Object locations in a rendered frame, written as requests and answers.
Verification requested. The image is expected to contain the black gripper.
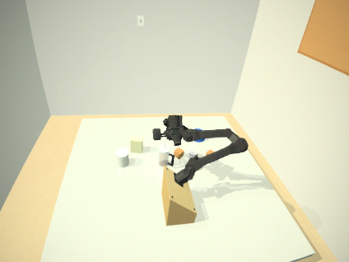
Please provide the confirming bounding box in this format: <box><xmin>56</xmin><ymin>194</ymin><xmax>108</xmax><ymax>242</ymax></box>
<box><xmin>152</xmin><ymin>129</ymin><xmax>172</xmax><ymax>141</ymax></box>

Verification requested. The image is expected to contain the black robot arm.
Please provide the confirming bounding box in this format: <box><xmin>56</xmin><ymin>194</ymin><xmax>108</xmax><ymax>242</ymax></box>
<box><xmin>163</xmin><ymin>115</ymin><xmax>248</xmax><ymax>187</ymax></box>

